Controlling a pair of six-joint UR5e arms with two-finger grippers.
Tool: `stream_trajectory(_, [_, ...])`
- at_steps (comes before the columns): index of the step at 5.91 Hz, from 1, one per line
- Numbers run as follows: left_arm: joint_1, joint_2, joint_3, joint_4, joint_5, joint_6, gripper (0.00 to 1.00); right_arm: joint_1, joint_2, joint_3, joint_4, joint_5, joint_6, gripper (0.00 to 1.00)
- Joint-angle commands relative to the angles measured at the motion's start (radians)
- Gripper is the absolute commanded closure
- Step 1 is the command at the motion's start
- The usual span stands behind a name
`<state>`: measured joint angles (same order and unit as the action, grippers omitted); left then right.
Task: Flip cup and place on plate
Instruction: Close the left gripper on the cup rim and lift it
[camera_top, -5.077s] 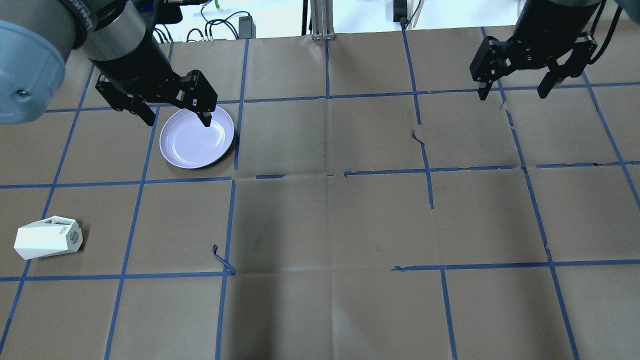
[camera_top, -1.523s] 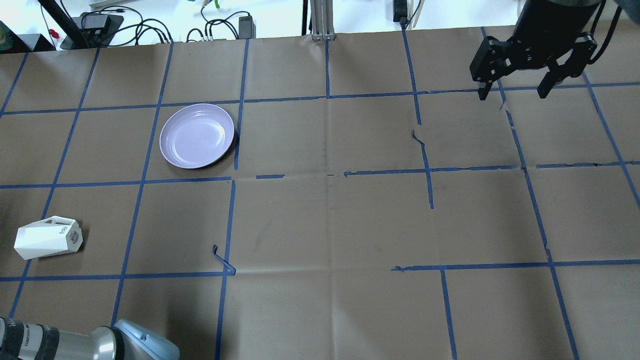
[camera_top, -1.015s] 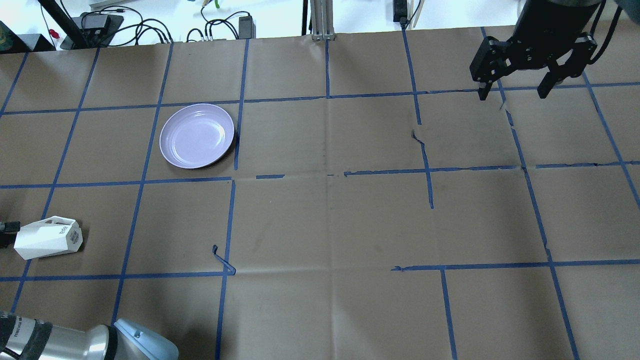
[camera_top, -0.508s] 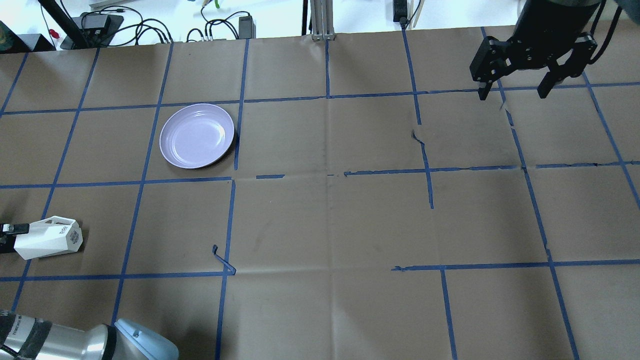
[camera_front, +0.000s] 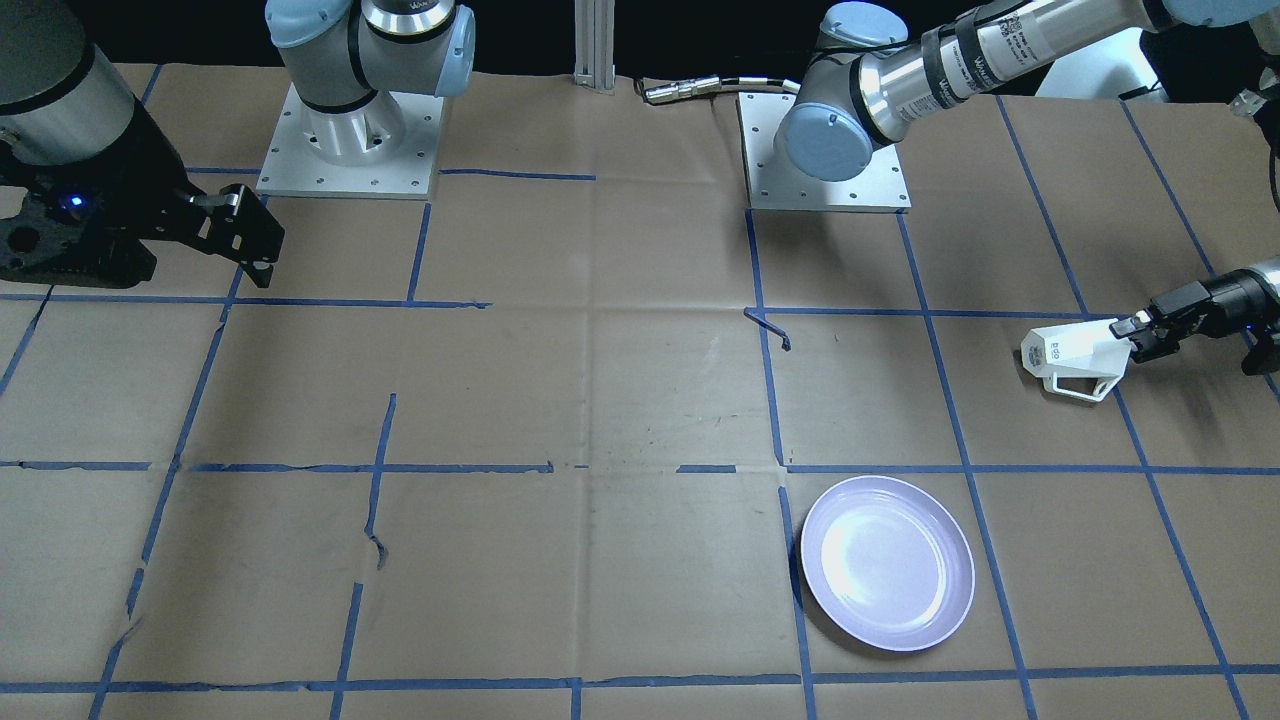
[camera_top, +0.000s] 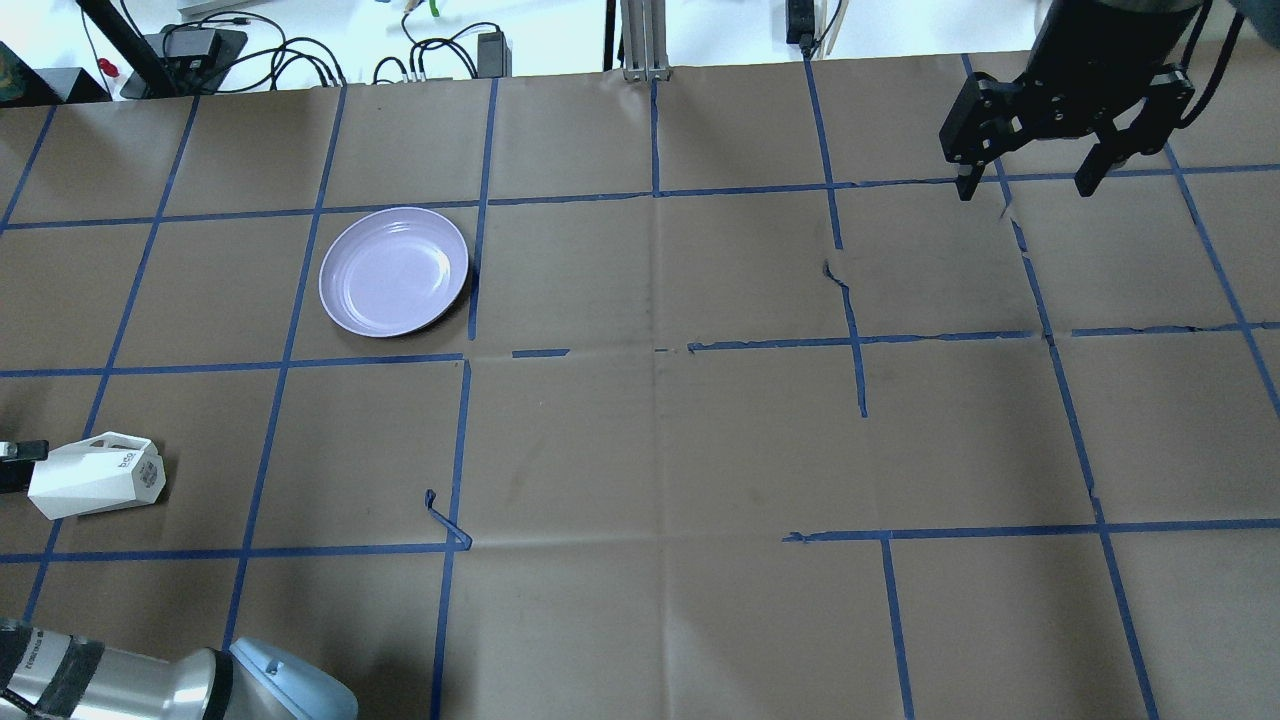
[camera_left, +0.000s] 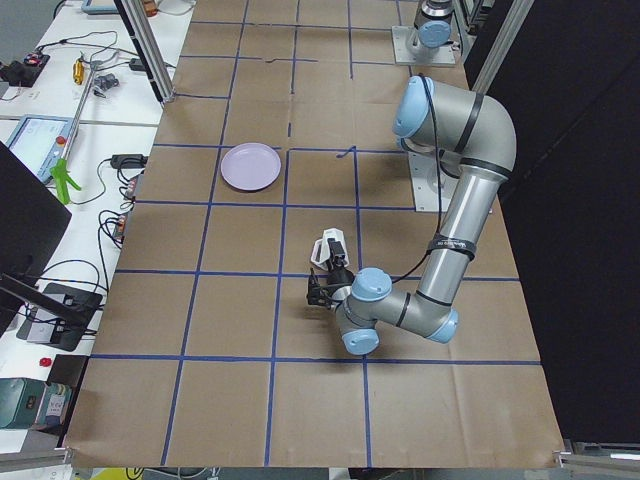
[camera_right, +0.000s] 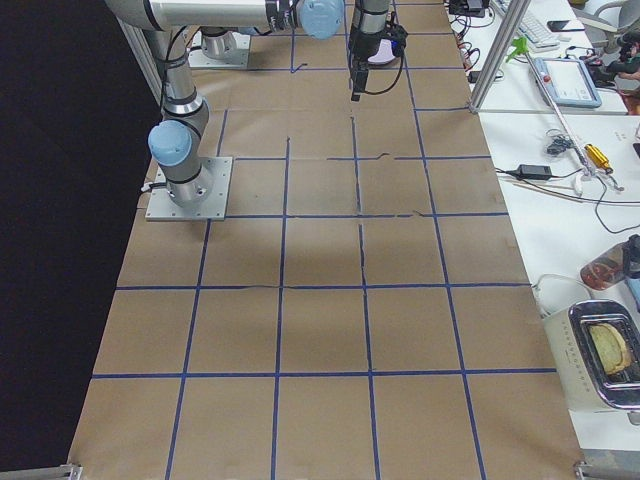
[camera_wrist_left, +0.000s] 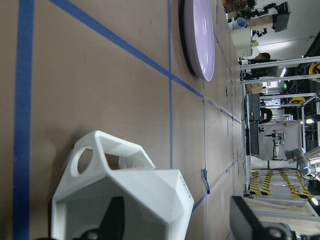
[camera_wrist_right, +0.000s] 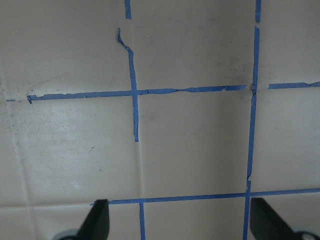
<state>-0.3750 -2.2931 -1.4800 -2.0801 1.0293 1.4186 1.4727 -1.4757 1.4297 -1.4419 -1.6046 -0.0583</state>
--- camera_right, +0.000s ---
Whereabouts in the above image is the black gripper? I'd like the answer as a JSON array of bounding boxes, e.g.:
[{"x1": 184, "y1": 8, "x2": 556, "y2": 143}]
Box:
[{"x1": 349, "y1": 55, "x2": 369, "y2": 102}]

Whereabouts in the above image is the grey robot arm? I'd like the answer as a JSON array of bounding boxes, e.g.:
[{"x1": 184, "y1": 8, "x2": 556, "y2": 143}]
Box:
[
  {"x1": 200, "y1": 27, "x2": 251, "y2": 60},
  {"x1": 106, "y1": 1, "x2": 408, "y2": 220}
]

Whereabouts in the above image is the black power adapter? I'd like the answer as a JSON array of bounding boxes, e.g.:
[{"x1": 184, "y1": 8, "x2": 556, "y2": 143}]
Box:
[{"x1": 516, "y1": 164, "x2": 553, "y2": 181}]

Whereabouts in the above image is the blue teach pendant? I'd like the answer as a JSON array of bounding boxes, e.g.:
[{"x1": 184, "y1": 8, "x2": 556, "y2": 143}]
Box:
[{"x1": 532, "y1": 57, "x2": 602, "y2": 108}]

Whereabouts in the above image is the yellow tool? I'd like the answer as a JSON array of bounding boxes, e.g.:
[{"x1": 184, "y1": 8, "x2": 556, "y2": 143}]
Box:
[{"x1": 584, "y1": 144, "x2": 613, "y2": 174}]

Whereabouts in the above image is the red-lidded jar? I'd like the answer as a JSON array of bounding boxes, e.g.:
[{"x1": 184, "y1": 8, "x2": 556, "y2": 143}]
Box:
[{"x1": 580, "y1": 234, "x2": 639, "y2": 291}]

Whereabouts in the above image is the white toaster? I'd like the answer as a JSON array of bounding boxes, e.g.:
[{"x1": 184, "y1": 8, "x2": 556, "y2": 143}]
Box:
[{"x1": 543, "y1": 299, "x2": 639, "y2": 414}]

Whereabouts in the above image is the bread slice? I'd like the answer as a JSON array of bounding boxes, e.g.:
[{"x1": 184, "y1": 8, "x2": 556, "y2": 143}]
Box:
[{"x1": 589, "y1": 324, "x2": 632, "y2": 375}]

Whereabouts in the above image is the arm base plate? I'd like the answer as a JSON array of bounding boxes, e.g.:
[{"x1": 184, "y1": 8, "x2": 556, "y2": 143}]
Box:
[
  {"x1": 189, "y1": 32, "x2": 251, "y2": 70},
  {"x1": 145, "y1": 157, "x2": 233, "y2": 221}
]

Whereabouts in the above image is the green-handled reacher grabber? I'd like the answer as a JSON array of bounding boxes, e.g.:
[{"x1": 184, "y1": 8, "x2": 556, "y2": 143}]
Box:
[{"x1": 506, "y1": 37, "x2": 624, "y2": 192}]

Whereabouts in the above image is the aluminium frame post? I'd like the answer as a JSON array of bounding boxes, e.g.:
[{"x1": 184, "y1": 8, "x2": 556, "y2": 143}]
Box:
[{"x1": 468, "y1": 0, "x2": 530, "y2": 113}]

